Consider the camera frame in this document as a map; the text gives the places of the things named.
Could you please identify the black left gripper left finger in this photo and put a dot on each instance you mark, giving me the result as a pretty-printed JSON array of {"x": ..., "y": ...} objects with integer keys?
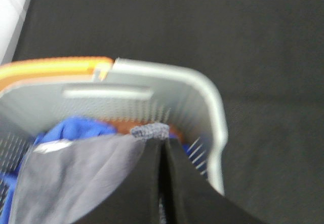
[{"x": 136, "y": 199}]

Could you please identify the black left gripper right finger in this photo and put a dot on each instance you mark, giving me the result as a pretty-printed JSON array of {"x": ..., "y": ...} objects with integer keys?
[{"x": 188, "y": 196}]

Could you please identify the grey towel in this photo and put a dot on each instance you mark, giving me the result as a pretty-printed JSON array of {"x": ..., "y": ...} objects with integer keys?
[{"x": 62, "y": 181}]

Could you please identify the blue towel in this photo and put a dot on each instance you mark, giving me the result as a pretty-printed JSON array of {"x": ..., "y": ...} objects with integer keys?
[{"x": 71, "y": 128}]

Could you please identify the grey perforated laundry basket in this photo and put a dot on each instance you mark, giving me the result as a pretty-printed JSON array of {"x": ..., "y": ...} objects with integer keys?
[{"x": 133, "y": 91}]

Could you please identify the black table mat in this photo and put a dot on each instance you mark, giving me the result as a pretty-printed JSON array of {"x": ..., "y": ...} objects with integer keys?
[{"x": 264, "y": 56}]

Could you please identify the orange wooden basket handle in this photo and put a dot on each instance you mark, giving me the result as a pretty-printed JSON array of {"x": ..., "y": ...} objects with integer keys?
[{"x": 57, "y": 67}]

